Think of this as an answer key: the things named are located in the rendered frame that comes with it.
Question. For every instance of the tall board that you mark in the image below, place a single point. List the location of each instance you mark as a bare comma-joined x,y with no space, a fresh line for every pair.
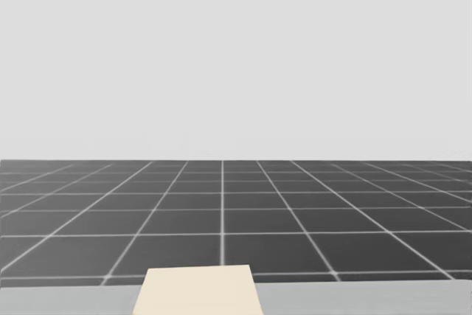
199,291

